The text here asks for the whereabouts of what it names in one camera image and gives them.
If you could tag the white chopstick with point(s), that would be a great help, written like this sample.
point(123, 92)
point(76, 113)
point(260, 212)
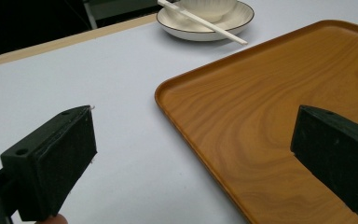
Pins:
point(169, 3)
point(213, 26)

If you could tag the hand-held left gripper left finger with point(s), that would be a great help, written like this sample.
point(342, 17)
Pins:
point(48, 168)

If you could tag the white ribbed bowl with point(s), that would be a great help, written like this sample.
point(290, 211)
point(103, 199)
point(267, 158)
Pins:
point(208, 11)

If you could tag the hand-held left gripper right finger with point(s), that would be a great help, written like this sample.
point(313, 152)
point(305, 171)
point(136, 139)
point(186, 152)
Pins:
point(338, 155)

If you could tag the white plate with dark rim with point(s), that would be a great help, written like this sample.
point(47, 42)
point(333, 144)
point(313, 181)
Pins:
point(195, 29)

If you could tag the wood-grain brown tray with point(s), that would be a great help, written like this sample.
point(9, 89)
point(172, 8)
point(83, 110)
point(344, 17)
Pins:
point(261, 109)

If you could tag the grey metal stand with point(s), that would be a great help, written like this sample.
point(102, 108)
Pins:
point(90, 14)

